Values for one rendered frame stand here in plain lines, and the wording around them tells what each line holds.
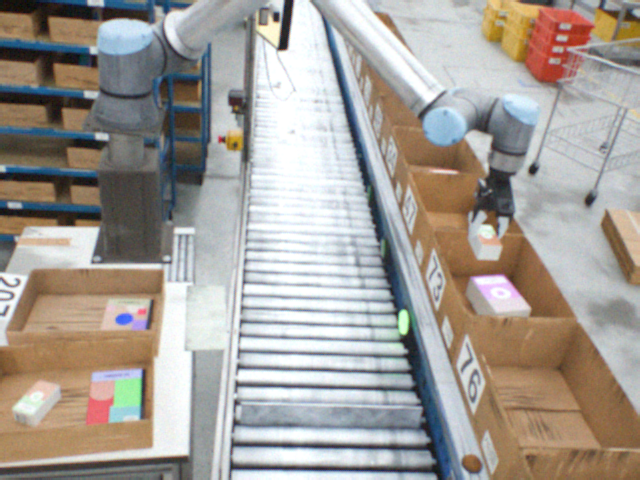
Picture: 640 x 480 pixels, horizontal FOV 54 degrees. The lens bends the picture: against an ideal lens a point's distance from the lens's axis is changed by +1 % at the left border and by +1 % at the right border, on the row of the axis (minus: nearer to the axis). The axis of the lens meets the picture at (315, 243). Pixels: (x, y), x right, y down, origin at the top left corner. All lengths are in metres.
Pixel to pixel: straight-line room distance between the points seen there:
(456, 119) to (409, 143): 1.19
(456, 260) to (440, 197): 0.39
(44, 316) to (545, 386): 1.39
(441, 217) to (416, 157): 0.43
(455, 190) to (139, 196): 1.09
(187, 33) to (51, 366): 1.00
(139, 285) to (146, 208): 0.26
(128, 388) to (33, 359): 0.26
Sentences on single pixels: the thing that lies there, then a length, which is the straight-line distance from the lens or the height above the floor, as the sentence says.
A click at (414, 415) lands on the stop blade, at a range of 1.67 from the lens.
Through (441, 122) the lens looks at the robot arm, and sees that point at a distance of 1.43.
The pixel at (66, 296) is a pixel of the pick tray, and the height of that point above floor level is 0.76.
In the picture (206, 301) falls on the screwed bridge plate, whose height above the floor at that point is 0.75.
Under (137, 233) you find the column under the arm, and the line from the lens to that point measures 2.13.
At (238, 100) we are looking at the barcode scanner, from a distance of 2.59.
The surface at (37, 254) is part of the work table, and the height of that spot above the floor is 0.75.
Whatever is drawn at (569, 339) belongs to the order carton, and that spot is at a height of 0.99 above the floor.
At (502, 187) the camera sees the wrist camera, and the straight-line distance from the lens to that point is 1.60.
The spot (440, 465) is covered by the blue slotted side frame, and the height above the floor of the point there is 0.70.
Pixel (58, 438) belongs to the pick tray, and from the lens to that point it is 1.56.
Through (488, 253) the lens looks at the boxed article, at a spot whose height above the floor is 1.14.
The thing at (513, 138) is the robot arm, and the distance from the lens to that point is 1.55.
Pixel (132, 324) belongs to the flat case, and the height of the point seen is 0.77.
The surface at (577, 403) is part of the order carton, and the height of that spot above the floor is 0.89.
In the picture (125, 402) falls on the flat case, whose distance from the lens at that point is 1.67.
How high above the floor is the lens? 2.00
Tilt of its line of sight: 33 degrees down
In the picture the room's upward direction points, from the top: 7 degrees clockwise
